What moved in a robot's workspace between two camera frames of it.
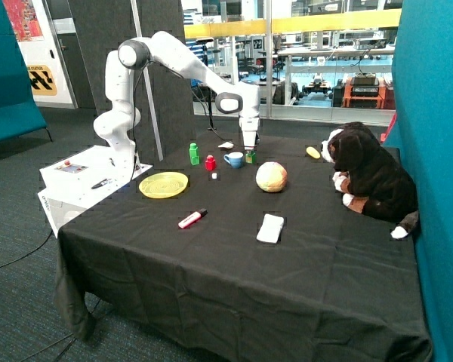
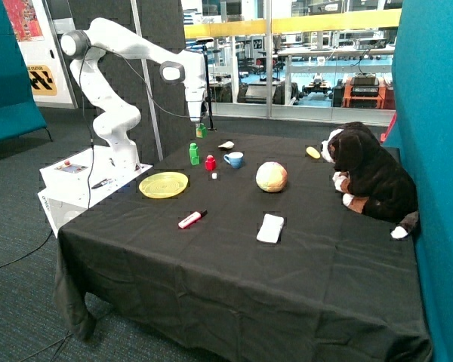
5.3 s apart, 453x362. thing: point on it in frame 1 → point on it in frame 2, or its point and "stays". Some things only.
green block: [193, 150] stays
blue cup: [235, 158] stays
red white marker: [192, 218] stays
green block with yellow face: [251, 158] → [201, 131]
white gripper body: [249, 126] → [194, 95]
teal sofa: [10, 111] stays
